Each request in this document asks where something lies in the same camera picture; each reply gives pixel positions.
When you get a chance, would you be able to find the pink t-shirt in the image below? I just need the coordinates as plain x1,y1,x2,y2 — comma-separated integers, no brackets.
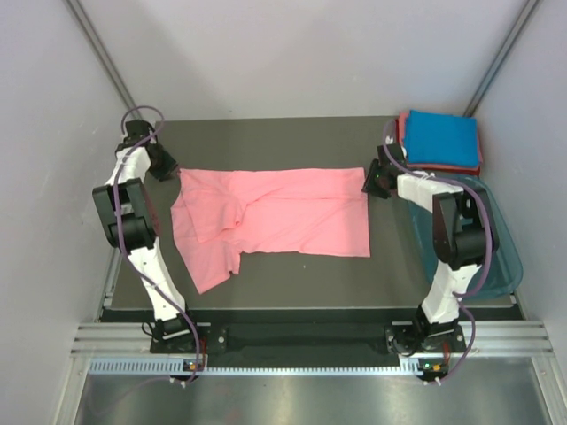
170,167,370,294

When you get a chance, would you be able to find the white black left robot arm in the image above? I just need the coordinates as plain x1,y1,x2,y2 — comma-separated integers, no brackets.
92,120,201,352

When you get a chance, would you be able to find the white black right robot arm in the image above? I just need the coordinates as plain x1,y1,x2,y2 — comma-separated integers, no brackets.
362,143,499,357

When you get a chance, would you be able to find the folded blue t-shirt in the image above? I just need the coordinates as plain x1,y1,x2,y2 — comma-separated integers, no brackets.
405,109,483,168

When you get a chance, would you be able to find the folded dark red t-shirt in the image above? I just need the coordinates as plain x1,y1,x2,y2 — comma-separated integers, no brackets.
396,111,483,177

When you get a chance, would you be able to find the teal transparent plastic bin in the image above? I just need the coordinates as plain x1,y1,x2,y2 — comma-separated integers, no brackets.
407,174,525,302

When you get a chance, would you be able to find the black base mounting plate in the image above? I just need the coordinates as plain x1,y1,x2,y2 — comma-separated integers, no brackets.
151,322,464,355

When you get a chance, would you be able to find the aluminium frame rail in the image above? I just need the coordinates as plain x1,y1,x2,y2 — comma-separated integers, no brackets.
71,321,554,358

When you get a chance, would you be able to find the grey slotted cable duct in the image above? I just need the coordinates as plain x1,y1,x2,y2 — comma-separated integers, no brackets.
88,356,447,376

